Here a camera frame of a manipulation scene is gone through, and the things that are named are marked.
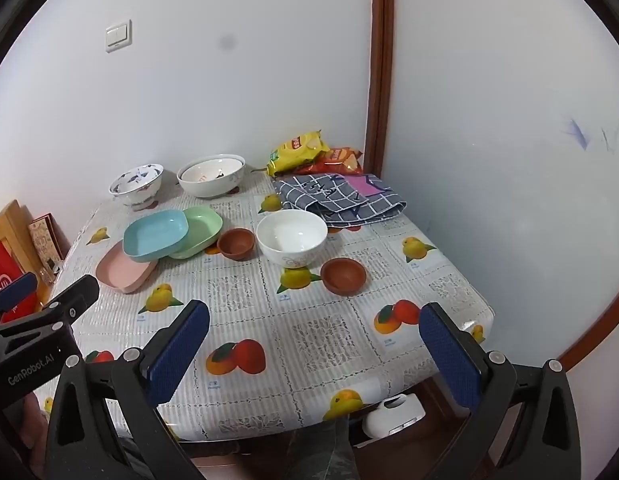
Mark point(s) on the white bowl with grey pattern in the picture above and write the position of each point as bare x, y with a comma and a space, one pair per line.
289, 235

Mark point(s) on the brown wooden door frame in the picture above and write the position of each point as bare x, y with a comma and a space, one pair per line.
379, 60

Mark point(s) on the fruit printed tablecloth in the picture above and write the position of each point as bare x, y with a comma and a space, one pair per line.
314, 340

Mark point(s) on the small brown bowl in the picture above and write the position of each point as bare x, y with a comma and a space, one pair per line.
342, 275
235, 245

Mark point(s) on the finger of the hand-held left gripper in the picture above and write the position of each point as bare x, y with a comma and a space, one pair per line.
14, 291
72, 296

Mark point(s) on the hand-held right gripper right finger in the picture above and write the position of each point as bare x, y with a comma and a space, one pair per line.
449, 355

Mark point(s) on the brown wooden baseboard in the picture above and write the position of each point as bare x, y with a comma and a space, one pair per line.
597, 320

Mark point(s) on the large white bowl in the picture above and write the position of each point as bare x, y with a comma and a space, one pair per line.
209, 188

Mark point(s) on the yellow chip bag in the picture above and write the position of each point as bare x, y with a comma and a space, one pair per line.
294, 151

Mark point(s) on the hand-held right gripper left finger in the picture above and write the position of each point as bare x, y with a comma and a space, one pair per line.
177, 355

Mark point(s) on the white bowl with orange print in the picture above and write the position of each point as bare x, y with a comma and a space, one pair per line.
204, 172

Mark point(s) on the pink plate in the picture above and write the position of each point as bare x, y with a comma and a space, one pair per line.
117, 272

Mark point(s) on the blue plate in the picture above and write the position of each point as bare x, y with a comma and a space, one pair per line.
152, 235

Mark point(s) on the orange chip bag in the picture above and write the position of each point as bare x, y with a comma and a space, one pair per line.
339, 158

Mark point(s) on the green plate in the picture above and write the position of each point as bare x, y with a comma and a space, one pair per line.
205, 225

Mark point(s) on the grey checked cloth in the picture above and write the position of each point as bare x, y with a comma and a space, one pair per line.
349, 206

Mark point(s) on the white plastic device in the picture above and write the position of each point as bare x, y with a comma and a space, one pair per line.
384, 420

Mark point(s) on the pink paper sheet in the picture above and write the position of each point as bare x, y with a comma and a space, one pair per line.
365, 185

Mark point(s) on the red paper bag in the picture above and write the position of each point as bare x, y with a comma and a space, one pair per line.
2, 260

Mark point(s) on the white wall light switch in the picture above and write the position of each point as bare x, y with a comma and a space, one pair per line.
118, 36

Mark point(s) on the blue patterned white bowl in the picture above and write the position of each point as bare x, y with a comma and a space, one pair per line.
134, 187

